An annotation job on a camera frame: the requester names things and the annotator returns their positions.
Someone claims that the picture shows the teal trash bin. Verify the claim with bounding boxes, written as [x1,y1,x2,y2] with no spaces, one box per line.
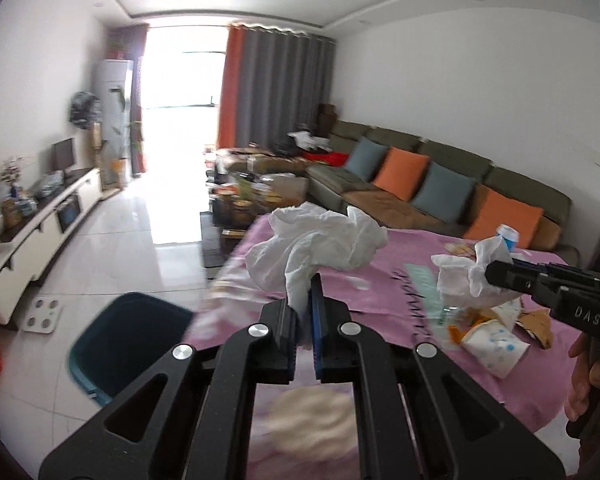
[67,292,196,408]

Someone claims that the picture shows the grey curtain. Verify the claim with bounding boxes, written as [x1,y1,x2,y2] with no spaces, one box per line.
[235,25,337,151]

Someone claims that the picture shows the brown cardboard piece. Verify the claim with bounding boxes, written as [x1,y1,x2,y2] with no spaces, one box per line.
[515,310,553,351]

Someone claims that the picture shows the white blue container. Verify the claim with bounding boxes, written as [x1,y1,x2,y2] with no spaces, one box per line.
[495,224,521,253]

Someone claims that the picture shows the cluttered coffee table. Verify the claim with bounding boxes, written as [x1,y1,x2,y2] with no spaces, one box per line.
[200,147,311,261]

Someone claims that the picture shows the flower vase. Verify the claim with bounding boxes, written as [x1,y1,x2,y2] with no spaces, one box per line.
[0,157,28,201]

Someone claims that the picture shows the white standing air conditioner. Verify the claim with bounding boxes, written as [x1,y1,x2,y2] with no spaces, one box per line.
[97,59,135,188]

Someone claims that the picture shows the white bathroom scale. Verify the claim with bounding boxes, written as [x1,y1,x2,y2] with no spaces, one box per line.
[21,297,66,333]

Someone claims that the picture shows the red cloth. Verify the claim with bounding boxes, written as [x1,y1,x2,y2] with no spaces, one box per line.
[305,150,351,168]

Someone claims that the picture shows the white bags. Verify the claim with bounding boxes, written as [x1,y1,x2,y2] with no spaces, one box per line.
[287,130,331,153]

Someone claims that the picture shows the pink printed blanket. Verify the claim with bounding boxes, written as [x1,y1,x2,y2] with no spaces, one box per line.
[185,212,588,480]

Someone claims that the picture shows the white tissue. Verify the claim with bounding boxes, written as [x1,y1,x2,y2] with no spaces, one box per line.
[245,202,390,311]
[431,236,523,306]
[262,390,356,453]

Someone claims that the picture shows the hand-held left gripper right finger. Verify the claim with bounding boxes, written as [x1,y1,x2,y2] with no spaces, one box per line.
[307,272,566,480]

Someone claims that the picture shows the black monitor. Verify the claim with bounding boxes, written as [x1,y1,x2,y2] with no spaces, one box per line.
[51,137,77,173]

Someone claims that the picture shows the white blue-dotted paper cup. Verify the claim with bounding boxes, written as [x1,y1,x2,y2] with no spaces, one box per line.
[460,317,531,381]

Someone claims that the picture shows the olive green sofa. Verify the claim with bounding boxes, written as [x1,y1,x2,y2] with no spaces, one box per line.
[307,120,581,266]

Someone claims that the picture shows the person's right hand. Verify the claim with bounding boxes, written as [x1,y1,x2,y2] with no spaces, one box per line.
[564,332,600,423]

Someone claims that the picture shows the orange curtain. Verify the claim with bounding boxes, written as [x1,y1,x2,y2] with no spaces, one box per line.
[216,25,246,150]

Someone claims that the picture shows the black fan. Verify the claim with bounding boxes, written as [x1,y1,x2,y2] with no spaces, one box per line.
[69,91,103,131]

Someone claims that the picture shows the orange cushion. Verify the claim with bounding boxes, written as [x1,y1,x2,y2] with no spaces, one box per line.
[464,186,545,250]
[372,147,431,201]

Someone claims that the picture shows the brown boxes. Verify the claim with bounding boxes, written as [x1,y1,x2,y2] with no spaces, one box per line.
[317,104,337,136]

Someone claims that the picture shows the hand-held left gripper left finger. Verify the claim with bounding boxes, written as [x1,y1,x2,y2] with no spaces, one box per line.
[39,299,307,480]

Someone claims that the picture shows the white tv cabinet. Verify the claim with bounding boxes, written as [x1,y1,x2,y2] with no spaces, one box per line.
[0,167,103,331]

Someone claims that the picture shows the orange snack wrapper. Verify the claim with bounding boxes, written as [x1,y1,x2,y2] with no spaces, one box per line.
[447,309,496,346]

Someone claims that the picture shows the grey blue cushion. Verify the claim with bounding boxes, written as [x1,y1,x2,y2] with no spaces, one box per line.
[345,137,390,183]
[412,161,477,224]

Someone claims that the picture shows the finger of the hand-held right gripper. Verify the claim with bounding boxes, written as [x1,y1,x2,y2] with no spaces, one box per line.
[485,260,548,295]

